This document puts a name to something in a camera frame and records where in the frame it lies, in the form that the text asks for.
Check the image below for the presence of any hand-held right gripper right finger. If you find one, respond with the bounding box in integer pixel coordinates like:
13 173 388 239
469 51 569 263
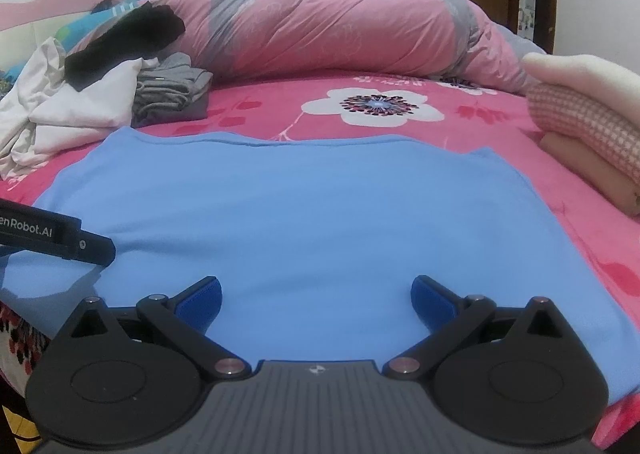
381 275 563 381

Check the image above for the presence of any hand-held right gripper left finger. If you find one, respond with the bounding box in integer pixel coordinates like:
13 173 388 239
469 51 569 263
70 275 253 381

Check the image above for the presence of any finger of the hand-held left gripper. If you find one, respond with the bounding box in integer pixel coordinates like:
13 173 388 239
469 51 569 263
60 229 117 266

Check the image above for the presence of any blue t-shirt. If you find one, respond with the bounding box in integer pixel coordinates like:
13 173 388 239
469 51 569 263
0 126 632 415

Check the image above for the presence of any white crumpled garment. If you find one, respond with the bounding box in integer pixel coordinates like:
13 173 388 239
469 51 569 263
0 36 161 182

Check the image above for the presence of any grey folded garment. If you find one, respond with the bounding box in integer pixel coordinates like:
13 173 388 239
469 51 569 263
131 52 215 129

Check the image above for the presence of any peach folded garment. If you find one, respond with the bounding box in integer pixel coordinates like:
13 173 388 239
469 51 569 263
540 131 640 219

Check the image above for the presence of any black garment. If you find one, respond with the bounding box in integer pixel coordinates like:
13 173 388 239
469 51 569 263
64 4 187 92

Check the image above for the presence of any pink floral bed sheet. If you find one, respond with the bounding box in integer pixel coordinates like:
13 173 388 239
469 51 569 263
0 66 640 452

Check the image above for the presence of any cream folded garment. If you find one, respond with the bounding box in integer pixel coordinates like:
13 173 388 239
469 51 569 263
521 52 640 127

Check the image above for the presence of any pink grey quilt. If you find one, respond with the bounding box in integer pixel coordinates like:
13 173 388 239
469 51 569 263
67 0 548 94

